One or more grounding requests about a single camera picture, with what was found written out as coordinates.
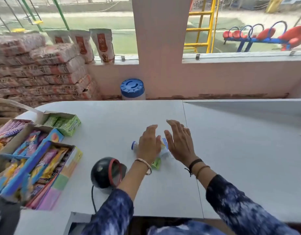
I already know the person's right hand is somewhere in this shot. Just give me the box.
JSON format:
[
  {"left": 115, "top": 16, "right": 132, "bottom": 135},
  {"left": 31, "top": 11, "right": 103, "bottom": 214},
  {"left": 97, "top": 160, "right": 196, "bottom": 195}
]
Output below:
[{"left": 164, "top": 119, "right": 199, "bottom": 167}]

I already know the person's left hand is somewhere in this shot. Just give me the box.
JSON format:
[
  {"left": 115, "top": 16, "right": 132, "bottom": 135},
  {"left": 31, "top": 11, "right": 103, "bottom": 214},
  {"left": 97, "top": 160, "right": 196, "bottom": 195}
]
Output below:
[{"left": 137, "top": 124, "right": 162, "bottom": 166}]

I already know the person's left forearm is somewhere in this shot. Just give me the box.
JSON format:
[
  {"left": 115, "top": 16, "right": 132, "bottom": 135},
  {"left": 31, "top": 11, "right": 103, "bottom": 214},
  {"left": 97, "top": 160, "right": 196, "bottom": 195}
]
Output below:
[{"left": 81, "top": 160, "right": 152, "bottom": 235}]

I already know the person's right forearm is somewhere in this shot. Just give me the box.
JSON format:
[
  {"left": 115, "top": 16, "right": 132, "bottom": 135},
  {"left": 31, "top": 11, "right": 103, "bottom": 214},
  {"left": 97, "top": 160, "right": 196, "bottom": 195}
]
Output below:
[{"left": 190, "top": 162, "right": 301, "bottom": 235}]

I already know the small green packet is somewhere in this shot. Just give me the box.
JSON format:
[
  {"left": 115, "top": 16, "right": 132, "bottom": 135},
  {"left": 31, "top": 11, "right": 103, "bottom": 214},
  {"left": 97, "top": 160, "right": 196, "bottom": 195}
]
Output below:
[{"left": 151, "top": 157, "right": 162, "bottom": 171}]

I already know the white jar with blue lid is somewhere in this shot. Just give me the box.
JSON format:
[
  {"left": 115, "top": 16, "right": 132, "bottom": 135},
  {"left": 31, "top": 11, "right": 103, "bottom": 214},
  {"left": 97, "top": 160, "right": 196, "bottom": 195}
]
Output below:
[{"left": 120, "top": 78, "right": 146, "bottom": 101}]

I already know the black round barcode scanner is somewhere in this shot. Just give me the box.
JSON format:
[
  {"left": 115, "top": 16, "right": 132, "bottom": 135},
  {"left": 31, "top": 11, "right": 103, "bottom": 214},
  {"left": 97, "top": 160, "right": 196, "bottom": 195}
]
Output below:
[{"left": 90, "top": 157, "right": 128, "bottom": 190}]

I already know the green chewing gum box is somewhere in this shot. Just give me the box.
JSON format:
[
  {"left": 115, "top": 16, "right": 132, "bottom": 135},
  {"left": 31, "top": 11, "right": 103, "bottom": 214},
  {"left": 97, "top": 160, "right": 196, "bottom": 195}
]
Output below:
[{"left": 41, "top": 111, "right": 82, "bottom": 137}]

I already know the yellow playground ladder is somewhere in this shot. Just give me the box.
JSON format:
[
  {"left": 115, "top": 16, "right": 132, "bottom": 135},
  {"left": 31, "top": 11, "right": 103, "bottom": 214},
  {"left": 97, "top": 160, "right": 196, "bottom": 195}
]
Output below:
[{"left": 183, "top": 0, "right": 221, "bottom": 54}]

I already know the pastel-sided candy bar box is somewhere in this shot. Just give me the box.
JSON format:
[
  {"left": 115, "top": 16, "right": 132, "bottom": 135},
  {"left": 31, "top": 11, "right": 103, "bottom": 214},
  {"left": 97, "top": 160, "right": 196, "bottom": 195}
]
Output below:
[{"left": 25, "top": 142, "right": 84, "bottom": 211}]

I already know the white pouch with red label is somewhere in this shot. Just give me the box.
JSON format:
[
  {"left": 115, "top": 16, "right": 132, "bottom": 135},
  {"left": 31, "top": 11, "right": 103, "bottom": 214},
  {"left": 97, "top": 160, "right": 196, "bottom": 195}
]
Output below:
[
  {"left": 69, "top": 29, "right": 95, "bottom": 63},
  {"left": 89, "top": 28, "right": 115, "bottom": 63},
  {"left": 46, "top": 30, "right": 71, "bottom": 45}
]

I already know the blue box of candy rolls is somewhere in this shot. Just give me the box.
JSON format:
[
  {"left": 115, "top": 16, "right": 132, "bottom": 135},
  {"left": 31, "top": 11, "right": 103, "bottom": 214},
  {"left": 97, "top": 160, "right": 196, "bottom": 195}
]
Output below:
[{"left": 13, "top": 124, "right": 65, "bottom": 157}]

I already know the blue seesaw with red seats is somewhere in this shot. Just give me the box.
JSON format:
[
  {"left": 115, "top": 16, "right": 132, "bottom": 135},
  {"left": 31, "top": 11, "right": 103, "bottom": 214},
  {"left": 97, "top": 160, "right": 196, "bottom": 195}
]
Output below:
[{"left": 223, "top": 20, "right": 301, "bottom": 52}]

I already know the stack of packed sacks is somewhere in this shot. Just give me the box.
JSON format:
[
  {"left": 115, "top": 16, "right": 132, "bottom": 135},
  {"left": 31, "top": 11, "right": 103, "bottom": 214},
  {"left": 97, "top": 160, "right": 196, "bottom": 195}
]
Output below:
[{"left": 0, "top": 33, "right": 99, "bottom": 118}]

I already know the long blue candy box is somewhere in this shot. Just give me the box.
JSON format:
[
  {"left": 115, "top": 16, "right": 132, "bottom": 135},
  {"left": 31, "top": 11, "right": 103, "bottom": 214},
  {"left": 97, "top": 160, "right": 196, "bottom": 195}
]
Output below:
[{"left": 0, "top": 141, "right": 52, "bottom": 201}]

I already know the cardboard box of pink candy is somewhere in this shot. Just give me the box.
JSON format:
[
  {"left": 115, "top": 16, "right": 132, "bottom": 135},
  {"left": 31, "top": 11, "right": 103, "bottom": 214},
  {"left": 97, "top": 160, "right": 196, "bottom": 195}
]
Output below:
[{"left": 0, "top": 117, "right": 34, "bottom": 146}]

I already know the black fabric bag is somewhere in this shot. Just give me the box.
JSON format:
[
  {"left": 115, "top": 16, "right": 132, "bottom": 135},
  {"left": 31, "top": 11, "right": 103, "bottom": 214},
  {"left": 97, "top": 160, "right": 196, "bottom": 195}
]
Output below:
[{"left": 0, "top": 196, "right": 21, "bottom": 235}]

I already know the metal bangle bracelet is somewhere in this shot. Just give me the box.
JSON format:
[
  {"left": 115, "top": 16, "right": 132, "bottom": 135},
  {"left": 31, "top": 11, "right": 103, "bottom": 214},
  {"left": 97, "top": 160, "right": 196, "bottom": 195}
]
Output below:
[{"left": 135, "top": 158, "right": 152, "bottom": 175}]

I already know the black cord bracelet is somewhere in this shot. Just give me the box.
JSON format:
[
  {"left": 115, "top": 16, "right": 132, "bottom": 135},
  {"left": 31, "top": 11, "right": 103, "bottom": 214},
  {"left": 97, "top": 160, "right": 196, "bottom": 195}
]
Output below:
[{"left": 184, "top": 158, "right": 204, "bottom": 177}]

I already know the brown thread bracelet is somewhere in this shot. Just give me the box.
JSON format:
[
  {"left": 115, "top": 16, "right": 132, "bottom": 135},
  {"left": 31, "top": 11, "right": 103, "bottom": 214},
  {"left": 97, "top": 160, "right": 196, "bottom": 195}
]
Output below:
[{"left": 196, "top": 165, "right": 211, "bottom": 179}]

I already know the black scanner cable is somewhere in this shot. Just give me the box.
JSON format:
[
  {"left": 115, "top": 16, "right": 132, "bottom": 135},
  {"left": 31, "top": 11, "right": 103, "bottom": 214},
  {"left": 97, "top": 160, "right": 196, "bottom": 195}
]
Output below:
[{"left": 91, "top": 185, "right": 97, "bottom": 214}]

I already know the white bag strap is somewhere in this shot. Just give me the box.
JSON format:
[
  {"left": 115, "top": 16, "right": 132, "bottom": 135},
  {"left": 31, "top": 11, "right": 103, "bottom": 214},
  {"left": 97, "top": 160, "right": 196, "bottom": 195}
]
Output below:
[{"left": 0, "top": 97, "right": 44, "bottom": 115}]

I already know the yellow post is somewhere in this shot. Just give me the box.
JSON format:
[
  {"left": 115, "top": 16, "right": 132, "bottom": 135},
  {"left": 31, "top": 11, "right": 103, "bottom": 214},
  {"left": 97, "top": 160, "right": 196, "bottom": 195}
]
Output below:
[{"left": 265, "top": 0, "right": 286, "bottom": 13}]

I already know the green swing frame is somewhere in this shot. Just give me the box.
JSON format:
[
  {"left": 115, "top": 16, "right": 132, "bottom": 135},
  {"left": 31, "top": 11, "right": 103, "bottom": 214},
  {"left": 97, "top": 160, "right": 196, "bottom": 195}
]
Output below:
[{"left": 19, "top": 0, "right": 70, "bottom": 32}]

